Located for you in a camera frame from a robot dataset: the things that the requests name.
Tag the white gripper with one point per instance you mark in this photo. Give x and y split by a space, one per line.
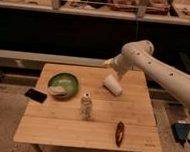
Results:
118 64

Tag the green ceramic bowl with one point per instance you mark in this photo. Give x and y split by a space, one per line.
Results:
66 80

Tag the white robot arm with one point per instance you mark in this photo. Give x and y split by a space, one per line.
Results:
140 54

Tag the white cloth in bowl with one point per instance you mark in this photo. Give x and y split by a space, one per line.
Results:
57 91

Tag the white paper cup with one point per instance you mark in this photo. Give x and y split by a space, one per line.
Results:
111 83

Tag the clear plastic bottle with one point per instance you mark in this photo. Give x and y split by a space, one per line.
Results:
86 107

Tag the wooden table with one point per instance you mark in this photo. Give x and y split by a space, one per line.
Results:
60 123

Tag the black smartphone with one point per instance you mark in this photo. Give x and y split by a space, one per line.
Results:
36 95

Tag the black box on floor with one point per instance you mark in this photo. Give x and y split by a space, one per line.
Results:
180 132

